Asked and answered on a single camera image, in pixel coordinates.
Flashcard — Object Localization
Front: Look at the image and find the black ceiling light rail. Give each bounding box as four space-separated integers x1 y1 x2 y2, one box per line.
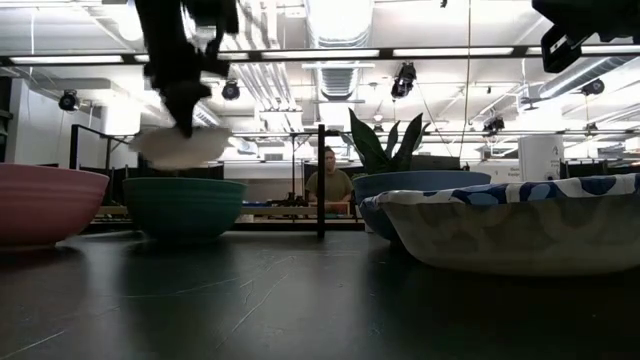
0 44 640 67

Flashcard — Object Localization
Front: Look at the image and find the blue patterned paper bowl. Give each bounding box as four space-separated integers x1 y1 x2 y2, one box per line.
128 125 232 171
359 173 640 277

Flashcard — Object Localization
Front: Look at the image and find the pink plastic bowl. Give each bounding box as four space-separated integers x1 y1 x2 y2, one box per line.
0 163 110 249

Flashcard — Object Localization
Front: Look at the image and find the teal plastic bowl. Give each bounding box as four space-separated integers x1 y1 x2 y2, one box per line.
122 177 248 240

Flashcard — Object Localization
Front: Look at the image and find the snake plant in white pot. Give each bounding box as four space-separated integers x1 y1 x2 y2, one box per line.
348 107 431 176

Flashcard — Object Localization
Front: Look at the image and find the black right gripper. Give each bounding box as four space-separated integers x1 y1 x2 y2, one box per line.
531 0 640 42

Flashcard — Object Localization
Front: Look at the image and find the silver ventilation duct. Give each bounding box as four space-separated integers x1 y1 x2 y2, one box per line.
303 0 375 102

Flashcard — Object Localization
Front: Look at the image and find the person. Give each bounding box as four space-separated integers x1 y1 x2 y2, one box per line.
304 146 355 204

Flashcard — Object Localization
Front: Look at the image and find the black table mat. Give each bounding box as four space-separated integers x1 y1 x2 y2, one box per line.
0 229 640 360

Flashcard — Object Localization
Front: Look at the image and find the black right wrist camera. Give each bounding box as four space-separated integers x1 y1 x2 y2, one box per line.
541 24 585 74

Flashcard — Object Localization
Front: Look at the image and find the black ceiling spotlight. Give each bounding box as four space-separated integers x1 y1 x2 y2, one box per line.
580 78 606 97
221 78 242 102
390 61 418 100
481 115 506 134
58 89 82 113

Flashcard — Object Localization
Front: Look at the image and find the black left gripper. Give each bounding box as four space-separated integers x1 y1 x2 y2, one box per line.
149 42 231 139

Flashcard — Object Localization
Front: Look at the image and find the blue plastic bowl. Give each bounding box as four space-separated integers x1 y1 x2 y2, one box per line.
352 170 492 241

